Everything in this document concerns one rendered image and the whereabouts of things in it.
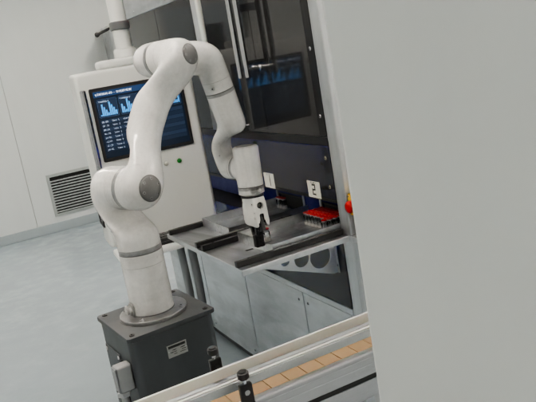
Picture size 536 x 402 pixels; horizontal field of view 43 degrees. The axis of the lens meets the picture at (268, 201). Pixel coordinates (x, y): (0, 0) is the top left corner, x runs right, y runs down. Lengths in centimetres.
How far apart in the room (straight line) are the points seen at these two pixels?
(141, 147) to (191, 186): 124
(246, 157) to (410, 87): 163
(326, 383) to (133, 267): 76
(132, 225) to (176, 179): 118
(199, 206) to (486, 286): 262
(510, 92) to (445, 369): 25
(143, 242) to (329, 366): 74
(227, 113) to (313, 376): 103
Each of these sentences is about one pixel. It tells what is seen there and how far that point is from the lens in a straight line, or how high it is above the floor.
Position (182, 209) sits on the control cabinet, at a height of 89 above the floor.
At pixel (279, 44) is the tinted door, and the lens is 245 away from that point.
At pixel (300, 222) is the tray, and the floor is 88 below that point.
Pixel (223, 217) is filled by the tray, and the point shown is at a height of 89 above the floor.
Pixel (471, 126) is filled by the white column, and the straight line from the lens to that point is 51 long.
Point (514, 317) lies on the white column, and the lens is 53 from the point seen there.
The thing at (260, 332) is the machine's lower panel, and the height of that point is 26.
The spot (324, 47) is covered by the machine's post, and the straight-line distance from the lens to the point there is 219.
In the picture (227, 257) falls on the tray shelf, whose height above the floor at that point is 88.
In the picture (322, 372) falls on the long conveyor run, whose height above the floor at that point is 93.
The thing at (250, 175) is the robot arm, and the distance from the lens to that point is 217.
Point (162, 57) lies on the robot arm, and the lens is 193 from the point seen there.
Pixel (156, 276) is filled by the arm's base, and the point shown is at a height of 98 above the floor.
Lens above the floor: 153
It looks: 13 degrees down
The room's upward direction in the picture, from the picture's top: 10 degrees counter-clockwise
